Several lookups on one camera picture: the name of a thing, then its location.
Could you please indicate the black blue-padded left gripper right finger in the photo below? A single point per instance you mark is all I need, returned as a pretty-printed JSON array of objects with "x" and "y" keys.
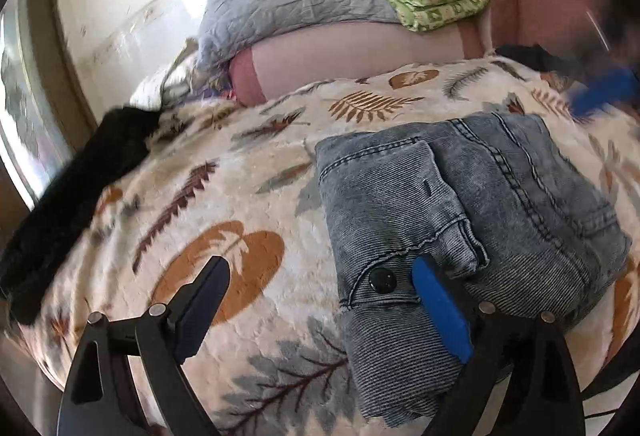
[{"x": 543, "y": 395}]

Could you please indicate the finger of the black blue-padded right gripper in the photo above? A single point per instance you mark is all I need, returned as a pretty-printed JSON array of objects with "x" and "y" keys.
[{"x": 617, "y": 86}]

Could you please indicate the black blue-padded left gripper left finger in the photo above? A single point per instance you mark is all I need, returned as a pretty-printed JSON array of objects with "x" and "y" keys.
[{"x": 100, "y": 397}]

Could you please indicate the grey denim pants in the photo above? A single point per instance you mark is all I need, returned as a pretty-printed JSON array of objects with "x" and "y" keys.
[{"x": 493, "y": 201}]

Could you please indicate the black cloth by sofa arm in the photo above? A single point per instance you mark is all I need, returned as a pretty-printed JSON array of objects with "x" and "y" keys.
[{"x": 539, "y": 59}]

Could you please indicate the cream leaf-print fleece blanket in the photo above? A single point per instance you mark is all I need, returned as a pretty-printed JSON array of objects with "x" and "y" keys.
[{"x": 239, "y": 183}]

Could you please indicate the black garment on blanket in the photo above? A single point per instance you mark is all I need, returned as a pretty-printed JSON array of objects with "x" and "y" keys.
[{"x": 43, "y": 240}]

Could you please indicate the grey quilted cushion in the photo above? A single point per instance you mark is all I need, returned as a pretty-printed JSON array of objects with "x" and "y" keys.
[{"x": 231, "y": 26}]

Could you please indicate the window with wooden frame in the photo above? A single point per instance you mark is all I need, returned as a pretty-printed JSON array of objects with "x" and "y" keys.
[{"x": 45, "y": 117}]

